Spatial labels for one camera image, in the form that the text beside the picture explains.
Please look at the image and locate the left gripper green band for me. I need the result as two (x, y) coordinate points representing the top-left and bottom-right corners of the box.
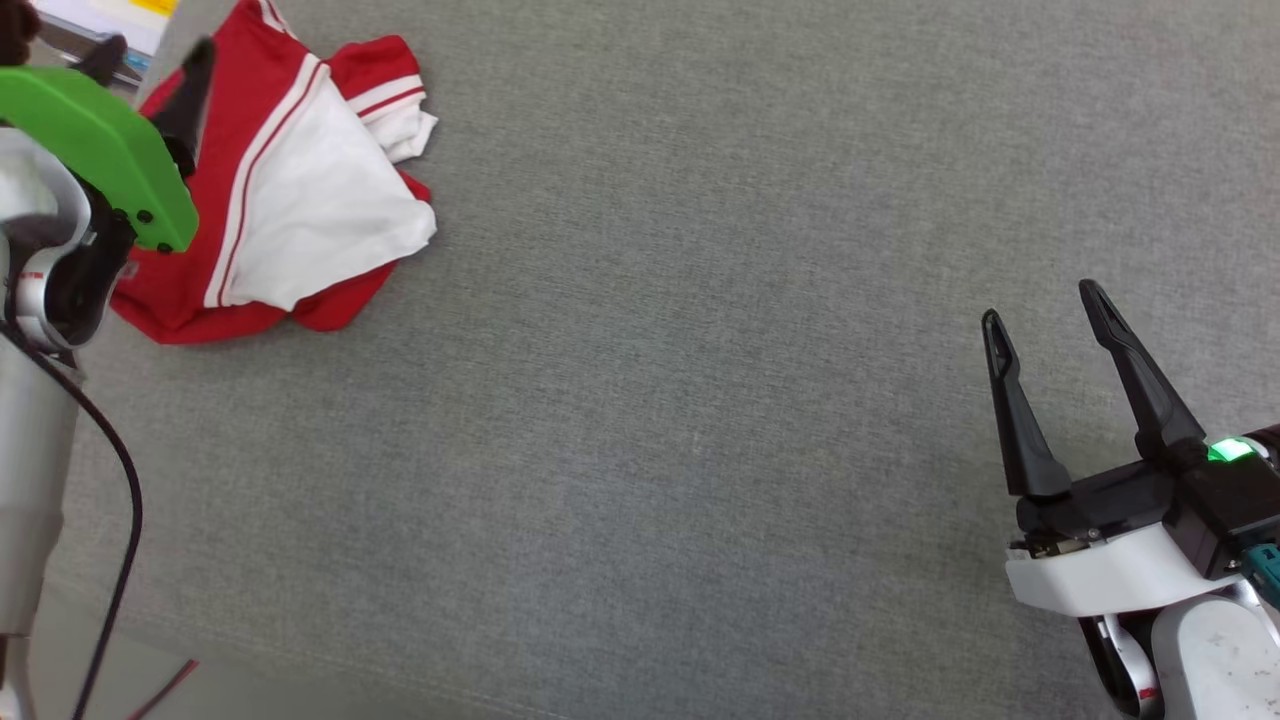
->
(0, 35), (217, 254)

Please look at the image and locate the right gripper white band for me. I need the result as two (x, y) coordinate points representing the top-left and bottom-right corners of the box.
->
(981, 280), (1280, 618)

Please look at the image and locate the red and white garment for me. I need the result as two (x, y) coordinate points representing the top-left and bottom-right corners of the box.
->
(110, 0), (439, 346)

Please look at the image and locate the white paper sheet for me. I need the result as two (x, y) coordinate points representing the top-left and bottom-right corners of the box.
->
(30, 0), (183, 61)

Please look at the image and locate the teal cable connector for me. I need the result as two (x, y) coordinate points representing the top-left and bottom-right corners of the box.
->
(1243, 543), (1280, 608)

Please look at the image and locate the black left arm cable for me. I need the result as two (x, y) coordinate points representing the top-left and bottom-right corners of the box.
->
(0, 320), (145, 720)

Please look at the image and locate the thin red wire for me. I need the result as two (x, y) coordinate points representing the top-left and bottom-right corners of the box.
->
(128, 657), (200, 720)

